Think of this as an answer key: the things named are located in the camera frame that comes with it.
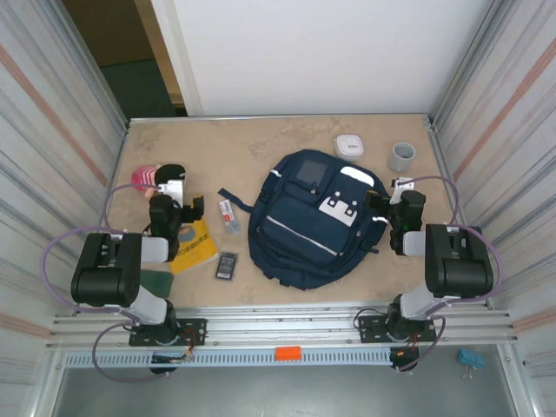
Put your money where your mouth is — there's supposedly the clear packaged stationery set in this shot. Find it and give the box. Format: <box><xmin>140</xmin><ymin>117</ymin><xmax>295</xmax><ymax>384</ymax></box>
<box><xmin>216</xmin><ymin>199</ymin><xmax>244</xmax><ymax>236</ymax></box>

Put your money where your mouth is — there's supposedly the yellow book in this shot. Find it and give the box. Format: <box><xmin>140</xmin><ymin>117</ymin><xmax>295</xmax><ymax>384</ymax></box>
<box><xmin>168</xmin><ymin>216</ymin><xmax>219</xmax><ymax>275</ymax></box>

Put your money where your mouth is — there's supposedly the black calculator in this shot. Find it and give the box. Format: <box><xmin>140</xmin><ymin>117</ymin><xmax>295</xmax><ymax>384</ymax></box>
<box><xmin>215</xmin><ymin>251</ymin><xmax>240</xmax><ymax>281</ymax></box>

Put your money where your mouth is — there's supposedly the navy blue backpack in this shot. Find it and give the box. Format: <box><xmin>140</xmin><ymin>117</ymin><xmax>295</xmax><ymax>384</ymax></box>
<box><xmin>218</xmin><ymin>149</ymin><xmax>391</xmax><ymax>292</ymax></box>

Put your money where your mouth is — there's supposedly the pink striped plush doll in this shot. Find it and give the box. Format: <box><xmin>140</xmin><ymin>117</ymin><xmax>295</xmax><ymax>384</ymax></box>
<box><xmin>131</xmin><ymin>163</ymin><xmax>189</xmax><ymax>205</ymax></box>

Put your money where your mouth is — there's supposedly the grey cup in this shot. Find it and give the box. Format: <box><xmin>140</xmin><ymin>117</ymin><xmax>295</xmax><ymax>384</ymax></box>
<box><xmin>387</xmin><ymin>142</ymin><xmax>417</xmax><ymax>173</ymax></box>

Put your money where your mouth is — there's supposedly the white square timer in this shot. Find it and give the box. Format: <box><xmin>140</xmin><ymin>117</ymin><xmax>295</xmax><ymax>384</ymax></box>
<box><xmin>334</xmin><ymin>133</ymin><xmax>365</xmax><ymax>162</ymax></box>

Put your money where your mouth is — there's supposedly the blue binder clip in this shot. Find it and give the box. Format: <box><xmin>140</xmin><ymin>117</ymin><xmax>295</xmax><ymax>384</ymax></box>
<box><xmin>457</xmin><ymin>347</ymin><xmax>484</xmax><ymax>381</ymax></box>

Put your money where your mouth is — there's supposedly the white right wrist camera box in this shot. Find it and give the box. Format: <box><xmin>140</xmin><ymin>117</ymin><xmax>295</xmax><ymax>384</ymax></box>
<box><xmin>389</xmin><ymin>176</ymin><xmax>416</xmax><ymax>205</ymax></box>

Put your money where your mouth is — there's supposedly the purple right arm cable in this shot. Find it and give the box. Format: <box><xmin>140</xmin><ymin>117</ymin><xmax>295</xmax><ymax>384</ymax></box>
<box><xmin>393</xmin><ymin>175</ymin><xmax>506</xmax><ymax>374</ymax></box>

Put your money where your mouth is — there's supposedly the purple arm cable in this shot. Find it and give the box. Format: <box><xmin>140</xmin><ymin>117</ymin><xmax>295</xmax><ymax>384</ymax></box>
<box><xmin>393</xmin><ymin>175</ymin><xmax>506</xmax><ymax>374</ymax></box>
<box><xmin>41</xmin><ymin>182</ymin><xmax>192</xmax><ymax>383</ymax></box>

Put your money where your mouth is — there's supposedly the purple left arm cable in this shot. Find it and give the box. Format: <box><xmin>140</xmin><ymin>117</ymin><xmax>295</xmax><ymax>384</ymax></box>
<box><xmin>41</xmin><ymin>182</ymin><xmax>192</xmax><ymax>383</ymax></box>

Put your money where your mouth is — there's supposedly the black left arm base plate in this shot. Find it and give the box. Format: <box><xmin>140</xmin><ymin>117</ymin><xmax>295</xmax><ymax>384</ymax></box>
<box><xmin>129</xmin><ymin>318</ymin><xmax>208</xmax><ymax>348</ymax></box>

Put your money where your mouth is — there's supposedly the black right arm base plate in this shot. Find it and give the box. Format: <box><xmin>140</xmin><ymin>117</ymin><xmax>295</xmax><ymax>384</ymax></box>
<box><xmin>356</xmin><ymin>314</ymin><xmax>437</xmax><ymax>344</ymax></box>

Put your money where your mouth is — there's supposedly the aluminium table edge rail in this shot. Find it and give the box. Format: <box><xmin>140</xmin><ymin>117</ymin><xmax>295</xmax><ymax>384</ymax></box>
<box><xmin>127</xmin><ymin>113</ymin><xmax>435</xmax><ymax>123</ymax></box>

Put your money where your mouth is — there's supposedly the aluminium mounting rail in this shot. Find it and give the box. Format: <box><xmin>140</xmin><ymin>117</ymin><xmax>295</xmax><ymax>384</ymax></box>
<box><xmin>45</xmin><ymin>303</ymin><xmax>520</xmax><ymax>352</ymax></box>

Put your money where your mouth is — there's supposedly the grey slotted cable tray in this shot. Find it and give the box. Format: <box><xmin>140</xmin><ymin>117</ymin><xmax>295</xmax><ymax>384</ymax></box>
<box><xmin>63</xmin><ymin>350</ymin><xmax>394</xmax><ymax>369</ymax></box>

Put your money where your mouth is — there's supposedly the white door frame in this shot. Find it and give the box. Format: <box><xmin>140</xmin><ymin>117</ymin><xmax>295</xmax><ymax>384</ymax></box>
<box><xmin>149</xmin><ymin>0</ymin><xmax>205</xmax><ymax>117</ymax></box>

